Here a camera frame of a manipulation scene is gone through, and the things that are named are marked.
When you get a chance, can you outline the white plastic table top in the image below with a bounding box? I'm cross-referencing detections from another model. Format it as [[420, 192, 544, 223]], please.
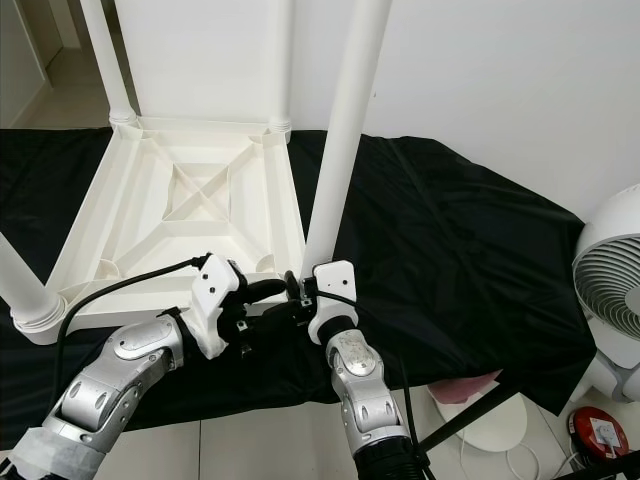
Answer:
[[5, 115, 311, 347]]

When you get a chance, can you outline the pink seat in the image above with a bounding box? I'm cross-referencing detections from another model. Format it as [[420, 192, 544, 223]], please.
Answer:
[[428, 367, 503, 403]]

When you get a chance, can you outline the black table cloth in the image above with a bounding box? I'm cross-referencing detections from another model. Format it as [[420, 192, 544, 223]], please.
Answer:
[[0, 128, 603, 448]]

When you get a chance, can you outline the black metal table leg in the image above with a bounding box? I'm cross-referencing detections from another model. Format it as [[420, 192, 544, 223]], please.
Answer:
[[413, 375, 523, 458]]

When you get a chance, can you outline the white round floor base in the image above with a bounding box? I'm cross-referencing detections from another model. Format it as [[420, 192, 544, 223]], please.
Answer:
[[433, 385, 533, 453]]

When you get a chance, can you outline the white fan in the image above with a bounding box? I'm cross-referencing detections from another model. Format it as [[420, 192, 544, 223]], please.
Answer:
[[571, 185, 640, 403]]

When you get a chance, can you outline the red round object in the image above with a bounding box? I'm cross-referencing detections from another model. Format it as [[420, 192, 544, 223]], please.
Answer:
[[567, 404, 633, 463]]

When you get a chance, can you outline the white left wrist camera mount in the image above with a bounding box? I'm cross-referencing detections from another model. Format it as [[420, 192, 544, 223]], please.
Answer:
[[189, 253, 242, 360]]

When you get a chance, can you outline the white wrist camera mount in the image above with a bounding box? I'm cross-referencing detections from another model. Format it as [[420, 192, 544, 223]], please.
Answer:
[[189, 253, 242, 360], [307, 260, 359, 345]]

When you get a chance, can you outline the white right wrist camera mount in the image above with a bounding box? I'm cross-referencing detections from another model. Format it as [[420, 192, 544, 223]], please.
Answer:
[[307, 260, 359, 345]]

